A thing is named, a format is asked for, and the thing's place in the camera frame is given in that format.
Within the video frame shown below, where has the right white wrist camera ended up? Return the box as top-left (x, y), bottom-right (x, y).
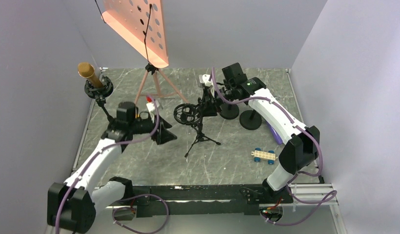
top-left (199, 74), bottom-right (215, 97)

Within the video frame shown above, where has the toy brick car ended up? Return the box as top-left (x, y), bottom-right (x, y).
top-left (251, 148), bottom-right (278, 165)

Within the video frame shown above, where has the black tripod mic stand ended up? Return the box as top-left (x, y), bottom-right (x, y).
top-left (173, 103), bottom-right (221, 160)

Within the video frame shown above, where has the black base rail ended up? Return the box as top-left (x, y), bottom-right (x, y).
top-left (112, 184), bottom-right (293, 217)

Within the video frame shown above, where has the gold microphone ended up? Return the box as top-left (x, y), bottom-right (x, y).
top-left (77, 62), bottom-right (103, 88)

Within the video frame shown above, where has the black shock-mount stand left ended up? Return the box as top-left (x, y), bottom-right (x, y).
top-left (84, 76), bottom-right (114, 122)

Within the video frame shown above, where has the pink music stand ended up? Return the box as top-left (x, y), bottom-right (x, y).
top-left (95, 0), bottom-right (188, 103)

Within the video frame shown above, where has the purple microphone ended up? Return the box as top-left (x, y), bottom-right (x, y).
top-left (267, 122), bottom-right (283, 145)

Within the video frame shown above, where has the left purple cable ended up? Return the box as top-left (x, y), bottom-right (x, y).
top-left (54, 95), bottom-right (170, 234)

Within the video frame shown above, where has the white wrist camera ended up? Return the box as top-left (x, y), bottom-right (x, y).
top-left (146, 96), bottom-right (163, 119)
top-left (199, 74), bottom-right (215, 97)

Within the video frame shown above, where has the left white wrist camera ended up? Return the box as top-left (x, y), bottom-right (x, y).
top-left (146, 96), bottom-right (163, 119)

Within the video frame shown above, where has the black round-base stand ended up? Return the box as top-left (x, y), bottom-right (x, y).
top-left (239, 110), bottom-right (262, 131)
top-left (219, 103), bottom-right (240, 120)

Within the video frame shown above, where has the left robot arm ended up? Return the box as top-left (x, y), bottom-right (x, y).
top-left (46, 99), bottom-right (177, 234)

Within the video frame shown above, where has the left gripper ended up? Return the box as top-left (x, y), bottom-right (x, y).
top-left (130, 111), bottom-right (178, 144)

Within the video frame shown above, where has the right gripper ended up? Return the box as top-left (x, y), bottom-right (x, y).
top-left (196, 84), bottom-right (235, 118)

